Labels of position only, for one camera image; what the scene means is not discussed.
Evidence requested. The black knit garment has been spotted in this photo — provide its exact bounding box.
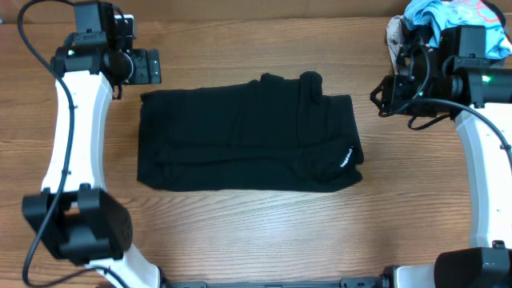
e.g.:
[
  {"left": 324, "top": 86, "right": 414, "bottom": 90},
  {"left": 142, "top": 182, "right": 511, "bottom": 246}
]
[{"left": 137, "top": 72, "right": 364, "bottom": 192}]

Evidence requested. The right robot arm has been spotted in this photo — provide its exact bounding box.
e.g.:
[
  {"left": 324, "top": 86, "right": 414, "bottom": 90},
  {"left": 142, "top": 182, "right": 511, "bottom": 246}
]
[{"left": 370, "top": 25, "right": 511, "bottom": 287}]

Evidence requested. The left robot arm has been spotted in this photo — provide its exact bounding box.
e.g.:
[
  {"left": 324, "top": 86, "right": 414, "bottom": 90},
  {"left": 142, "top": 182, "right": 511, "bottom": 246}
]
[{"left": 22, "top": 1, "right": 166, "bottom": 287}]

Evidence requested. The beige garment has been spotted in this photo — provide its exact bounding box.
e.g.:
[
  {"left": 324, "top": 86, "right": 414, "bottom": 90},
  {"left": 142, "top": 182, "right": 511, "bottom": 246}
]
[{"left": 386, "top": 15, "right": 404, "bottom": 74}]

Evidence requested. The light blue shirt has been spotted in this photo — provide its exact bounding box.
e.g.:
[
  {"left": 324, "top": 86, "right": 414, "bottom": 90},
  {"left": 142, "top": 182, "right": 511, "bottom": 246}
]
[{"left": 404, "top": 0, "right": 511, "bottom": 60}]

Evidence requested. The cardboard back panel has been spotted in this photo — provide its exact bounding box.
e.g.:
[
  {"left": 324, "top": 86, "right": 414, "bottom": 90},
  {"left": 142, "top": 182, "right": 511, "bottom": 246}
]
[{"left": 1, "top": 0, "right": 410, "bottom": 23}]

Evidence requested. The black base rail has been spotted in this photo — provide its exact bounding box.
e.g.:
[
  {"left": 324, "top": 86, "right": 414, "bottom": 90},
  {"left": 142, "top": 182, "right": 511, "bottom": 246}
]
[{"left": 162, "top": 276, "right": 392, "bottom": 288}]

